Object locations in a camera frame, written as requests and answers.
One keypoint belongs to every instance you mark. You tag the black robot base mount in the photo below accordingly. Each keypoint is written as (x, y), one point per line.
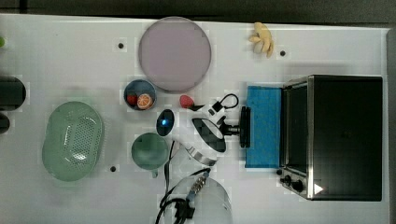
(12, 96)

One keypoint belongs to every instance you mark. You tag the green perforated basket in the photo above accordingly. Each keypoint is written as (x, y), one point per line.
(73, 140)

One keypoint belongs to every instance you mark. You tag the small blue bowl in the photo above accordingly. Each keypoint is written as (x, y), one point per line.
(138, 87)

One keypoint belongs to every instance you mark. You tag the peeled banana toy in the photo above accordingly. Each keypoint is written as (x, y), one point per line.
(262, 40)

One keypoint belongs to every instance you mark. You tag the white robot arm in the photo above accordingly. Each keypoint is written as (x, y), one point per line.
(192, 195)

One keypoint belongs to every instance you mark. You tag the black toaster oven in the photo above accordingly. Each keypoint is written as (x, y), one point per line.
(331, 139)

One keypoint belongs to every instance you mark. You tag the strawberry in blue bowl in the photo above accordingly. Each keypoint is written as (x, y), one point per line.
(132, 99)

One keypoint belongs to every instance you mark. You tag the orange slice toy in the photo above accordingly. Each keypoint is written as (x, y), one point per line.
(144, 101)

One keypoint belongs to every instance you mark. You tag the red strawberry toy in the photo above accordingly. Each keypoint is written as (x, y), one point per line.
(186, 101)

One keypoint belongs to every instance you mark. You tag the green mug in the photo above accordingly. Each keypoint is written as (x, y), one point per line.
(150, 152)

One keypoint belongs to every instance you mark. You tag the green cylinder knob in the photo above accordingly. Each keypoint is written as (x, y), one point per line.
(2, 42)

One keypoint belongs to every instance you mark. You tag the oven door with black handle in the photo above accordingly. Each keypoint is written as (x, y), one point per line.
(264, 141)

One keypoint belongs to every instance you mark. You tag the large lilac plate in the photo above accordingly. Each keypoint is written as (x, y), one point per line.
(175, 54)

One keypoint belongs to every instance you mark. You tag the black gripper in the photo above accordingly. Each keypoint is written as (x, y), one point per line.
(227, 129)

